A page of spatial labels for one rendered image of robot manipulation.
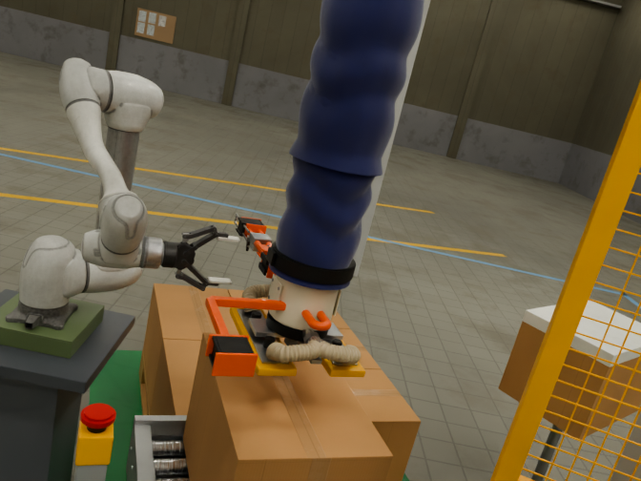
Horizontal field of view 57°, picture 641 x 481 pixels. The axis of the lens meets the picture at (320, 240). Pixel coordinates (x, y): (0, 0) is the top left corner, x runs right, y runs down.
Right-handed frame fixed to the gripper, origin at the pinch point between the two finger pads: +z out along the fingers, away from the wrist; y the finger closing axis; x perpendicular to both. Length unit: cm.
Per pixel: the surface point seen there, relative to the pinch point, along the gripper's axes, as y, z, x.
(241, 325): 10.2, 0.6, 21.5
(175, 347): 68, 2, -65
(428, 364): 123, 198, -150
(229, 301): -1.7, -7.1, 31.6
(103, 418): 17, -34, 52
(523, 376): 48, 144, -16
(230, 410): 26.3, -2.6, 37.0
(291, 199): -28.0, 4.3, 27.2
